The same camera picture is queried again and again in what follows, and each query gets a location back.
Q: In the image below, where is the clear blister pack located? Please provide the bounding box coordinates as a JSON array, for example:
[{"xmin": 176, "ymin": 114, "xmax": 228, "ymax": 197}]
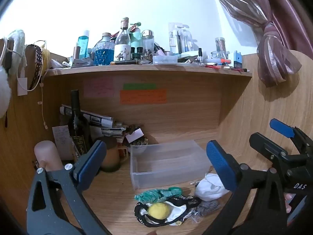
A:
[{"xmin": 168, "ymin": 23, "xmax": 194, "ymax": 54}]

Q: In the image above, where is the orange sticky note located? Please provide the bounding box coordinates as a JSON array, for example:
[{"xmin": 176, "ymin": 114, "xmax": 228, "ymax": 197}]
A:
[{"xmin": 120, "ymin": 89, "xmax": 167, "ymax": 105}]

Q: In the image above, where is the white paper receipt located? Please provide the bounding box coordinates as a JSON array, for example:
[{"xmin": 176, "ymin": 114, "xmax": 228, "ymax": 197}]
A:
[{"xmin": 52, "ymin": 125, "xmax": 74, "ymax": 161}]

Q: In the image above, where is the dark wine bottle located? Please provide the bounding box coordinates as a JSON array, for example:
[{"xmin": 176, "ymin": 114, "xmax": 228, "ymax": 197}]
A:
[{"xmin": 68, "ymin": 90, "xmax": 93, "ymax": 157}]

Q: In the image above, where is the glass jar with sticks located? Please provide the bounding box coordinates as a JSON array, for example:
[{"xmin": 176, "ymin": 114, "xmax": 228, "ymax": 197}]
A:
[{"xmin": 215, "ymin": 37, "xmax": 226, "ymax": 52}]

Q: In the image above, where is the pink frosted cup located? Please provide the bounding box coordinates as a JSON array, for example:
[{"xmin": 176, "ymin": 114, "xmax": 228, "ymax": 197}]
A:
[{"xmin": 34, "ymin": 141, "xmax": 63, "ymax": 172}]

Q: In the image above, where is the black and white cloth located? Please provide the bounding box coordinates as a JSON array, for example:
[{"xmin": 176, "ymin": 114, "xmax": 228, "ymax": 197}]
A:
[{"xmin": 134, "ymin": 195, "xmax": 202, "ymax": 227}]

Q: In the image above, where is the yellow felt ball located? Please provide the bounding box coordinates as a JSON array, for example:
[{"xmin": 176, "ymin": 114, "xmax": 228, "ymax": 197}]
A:
[{"xmin": 148, "ymin": 203, "xmax": 171, "ymax": 219}]

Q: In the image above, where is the blue box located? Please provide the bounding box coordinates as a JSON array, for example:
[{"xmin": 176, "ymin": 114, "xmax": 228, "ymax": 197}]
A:
[{"xmin": 233, "ymin": 51, "xmax": 243, "ymax": 68}]

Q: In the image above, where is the green sticky note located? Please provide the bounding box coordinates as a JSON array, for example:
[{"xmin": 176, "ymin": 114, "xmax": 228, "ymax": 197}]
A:
[{"xmin": 123, "ymin": 83, "xmax": 156, "ymax": 90}]

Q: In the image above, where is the pink striped curtain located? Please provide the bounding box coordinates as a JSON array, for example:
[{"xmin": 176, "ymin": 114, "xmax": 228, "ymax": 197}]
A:
[{"xmin": 207, "ymin": 0, "xmax": 313, "ymax": 88}]

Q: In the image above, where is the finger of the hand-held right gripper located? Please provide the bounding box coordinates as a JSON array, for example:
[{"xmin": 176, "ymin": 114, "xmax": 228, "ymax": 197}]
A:
[
  {"xmin": 270, "ymin": 119, "xmax": 313, "ymax": 152},
  {"xmin": 249, "ymin": 132, "xmax": 297, "ymax": 169}
]

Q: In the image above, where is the clear plastic drawer box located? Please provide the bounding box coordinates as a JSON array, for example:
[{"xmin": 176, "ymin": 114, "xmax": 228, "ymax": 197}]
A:
[{"xmin": 130, "ymin": 140, "xmax": 213, "ymax": 190}]

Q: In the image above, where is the white fluffy headband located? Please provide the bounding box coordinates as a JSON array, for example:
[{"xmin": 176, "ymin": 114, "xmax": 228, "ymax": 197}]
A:
[{"xmin": 0, "ymin": 29, "xmax": 27, "ymax": 118}]

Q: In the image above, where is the stack of papers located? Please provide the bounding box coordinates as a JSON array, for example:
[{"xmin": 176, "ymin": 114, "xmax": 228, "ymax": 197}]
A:
[{"xmin": 101, "ymin": 121, "xmax": 128, "ymax": 138}]

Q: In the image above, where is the black tube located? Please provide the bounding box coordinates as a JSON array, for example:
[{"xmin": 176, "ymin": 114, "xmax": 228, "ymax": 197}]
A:
[{"xmin": 111, "ymin": 60, "xmax": 141, "ymax": 66}]

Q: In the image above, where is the clear labelled glass bottle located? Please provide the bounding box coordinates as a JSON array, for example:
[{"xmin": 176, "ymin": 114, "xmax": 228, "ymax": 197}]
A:
[{"xmin": 114, "ymin": 17, "xmax": 132, "ymax": 61}]

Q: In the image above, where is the rolled newspaper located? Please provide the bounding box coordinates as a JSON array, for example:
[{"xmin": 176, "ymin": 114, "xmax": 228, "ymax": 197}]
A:
[{"xmin": 60, "ymin": 104, "xmax": 114, "ymax": 128}]

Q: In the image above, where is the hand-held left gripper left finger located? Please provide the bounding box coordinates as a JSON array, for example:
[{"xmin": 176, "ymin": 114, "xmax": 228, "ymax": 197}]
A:
[{"xmin": 26, "ymin": 140, "xmax": 108, "ymax": 235}]

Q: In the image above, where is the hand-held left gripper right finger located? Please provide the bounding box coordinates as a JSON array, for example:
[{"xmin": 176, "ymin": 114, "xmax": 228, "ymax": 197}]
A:
[{"xmin": 206, "ymin": 140, "xmax": 286, "ymax": 235}]

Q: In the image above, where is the grey glittery cloth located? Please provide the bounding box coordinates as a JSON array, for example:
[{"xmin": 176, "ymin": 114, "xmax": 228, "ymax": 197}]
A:
[{"xmin": 193, "ymin": 199, "xmax": 221, "ymax": 217}]

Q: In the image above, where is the black lace headband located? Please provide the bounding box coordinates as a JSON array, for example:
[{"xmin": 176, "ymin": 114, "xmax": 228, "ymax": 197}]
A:
[{"xmin": 25, "ymin": 44, "xmax": 43, "ymax": 91}]

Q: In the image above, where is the green knitted cloth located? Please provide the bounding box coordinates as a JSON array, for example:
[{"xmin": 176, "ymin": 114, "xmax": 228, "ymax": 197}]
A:
[{"xmin": 134, "ymin": 187, "xmax": 183, "ymax": 202}]

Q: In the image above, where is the green pump bottle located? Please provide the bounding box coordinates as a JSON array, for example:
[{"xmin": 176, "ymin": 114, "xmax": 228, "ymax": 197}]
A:
[{"xmin": 130, "ymin": 22, "xmax": 143, "ymax": 48}]

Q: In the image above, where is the white small box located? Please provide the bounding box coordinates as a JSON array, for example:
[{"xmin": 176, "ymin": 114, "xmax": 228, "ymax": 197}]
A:
[{"xmin": 71, "ymin": 58, "xmax": 95, "ymax": 68}]

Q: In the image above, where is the round blue glass bottle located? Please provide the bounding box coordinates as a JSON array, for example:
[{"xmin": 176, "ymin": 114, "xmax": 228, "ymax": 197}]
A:
[{"xmin": 94, "ymin": 33, "xmax": 115, "ymax": 66}]

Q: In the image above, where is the beige earphone cable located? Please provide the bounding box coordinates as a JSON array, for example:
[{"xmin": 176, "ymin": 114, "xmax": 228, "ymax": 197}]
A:
[{"xmin": 34, "ymin": 40, "xmax": 49, "ymax": 130}]

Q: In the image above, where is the person's right hand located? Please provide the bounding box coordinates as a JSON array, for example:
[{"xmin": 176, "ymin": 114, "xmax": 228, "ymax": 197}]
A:
[{"xmin": 284, "ymin": 193, "xmax": 295, "ymax": 214}]

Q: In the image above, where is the clear bottle gold cap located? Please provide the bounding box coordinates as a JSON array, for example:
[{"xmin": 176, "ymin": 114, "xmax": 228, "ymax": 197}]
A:
[{"xmin": 142, "ymin": 29, "xmax": 155, "ymax": 54}]

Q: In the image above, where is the tall blue liquid bottle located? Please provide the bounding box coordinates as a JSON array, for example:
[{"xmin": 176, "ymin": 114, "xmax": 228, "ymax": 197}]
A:
[{"xmin": 78, "ymin": 30, "xmax": 90, "ymax": 60}]

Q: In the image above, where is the brown ceramic mug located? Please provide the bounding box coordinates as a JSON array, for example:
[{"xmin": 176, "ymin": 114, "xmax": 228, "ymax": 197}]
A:
[{"xmin": 100, "ymin": 137, "xmax": 129, "ymax": 172}]

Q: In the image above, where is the white card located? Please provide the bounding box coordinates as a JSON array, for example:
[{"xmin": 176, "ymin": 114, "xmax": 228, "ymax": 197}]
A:
[{"xmin": 125, "ymin": 128, "xmax": 144, "ymax": 143}]

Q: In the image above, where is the clear plastic case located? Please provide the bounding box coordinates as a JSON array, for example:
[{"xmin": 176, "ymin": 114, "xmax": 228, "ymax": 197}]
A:
[{"xmin": 153, "ymin": 55, "xmax": 178, "ymax": 65}]

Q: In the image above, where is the white tag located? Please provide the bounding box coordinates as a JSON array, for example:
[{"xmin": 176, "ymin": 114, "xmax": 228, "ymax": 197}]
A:
[{"xmin": 17, "ymin": 78, "xmax": 28, "ymax": 96}]

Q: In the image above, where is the wooden shelf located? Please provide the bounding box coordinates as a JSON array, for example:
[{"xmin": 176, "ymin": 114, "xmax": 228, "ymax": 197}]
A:
[{"xmin": 0, "ymin": 39, "xmax": 313, "ymax": 235}]

